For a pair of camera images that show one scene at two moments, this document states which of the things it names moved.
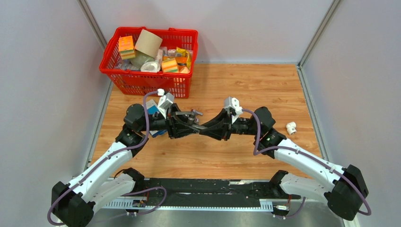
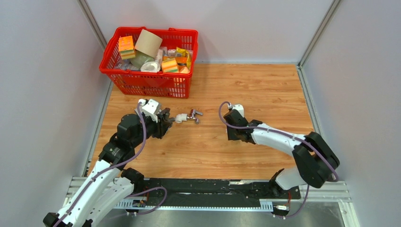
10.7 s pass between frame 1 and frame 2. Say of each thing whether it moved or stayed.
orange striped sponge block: stayed
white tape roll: stayed
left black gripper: moved
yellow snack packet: stayed
